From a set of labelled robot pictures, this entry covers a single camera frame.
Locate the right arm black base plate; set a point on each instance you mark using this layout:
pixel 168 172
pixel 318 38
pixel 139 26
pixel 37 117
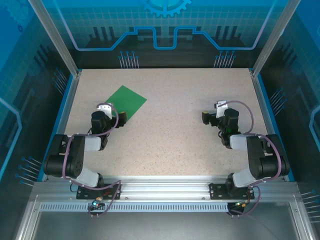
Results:
pixel 217 191

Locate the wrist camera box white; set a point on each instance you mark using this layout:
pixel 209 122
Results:
pixel 105 108
pixel 221 107

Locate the green square paper sheet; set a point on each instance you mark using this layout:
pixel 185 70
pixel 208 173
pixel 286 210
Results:
pixel 127 100

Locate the aluminium frame post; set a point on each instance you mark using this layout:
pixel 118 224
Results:
pixel 274 37
pixel 58 37

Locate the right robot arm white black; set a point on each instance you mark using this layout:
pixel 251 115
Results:
pixel 257 155

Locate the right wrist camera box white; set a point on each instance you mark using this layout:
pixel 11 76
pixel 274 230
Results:
pixel 221 107

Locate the grey metal shelf panel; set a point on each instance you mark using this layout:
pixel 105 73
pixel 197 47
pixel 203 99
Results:
pixel 162 227

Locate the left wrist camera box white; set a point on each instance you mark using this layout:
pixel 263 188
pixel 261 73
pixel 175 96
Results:
pixel 105 108

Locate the aluminium side rail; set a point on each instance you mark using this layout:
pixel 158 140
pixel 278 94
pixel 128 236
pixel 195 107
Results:
pixel 267 125
pixel 62 125

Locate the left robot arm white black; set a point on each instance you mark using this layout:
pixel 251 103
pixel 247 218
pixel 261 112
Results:
pixel 77 155

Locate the aluminium mounting rail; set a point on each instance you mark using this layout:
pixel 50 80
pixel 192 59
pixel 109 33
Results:
pixel 162 187

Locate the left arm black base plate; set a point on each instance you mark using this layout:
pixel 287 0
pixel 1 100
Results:
pixel 82 193

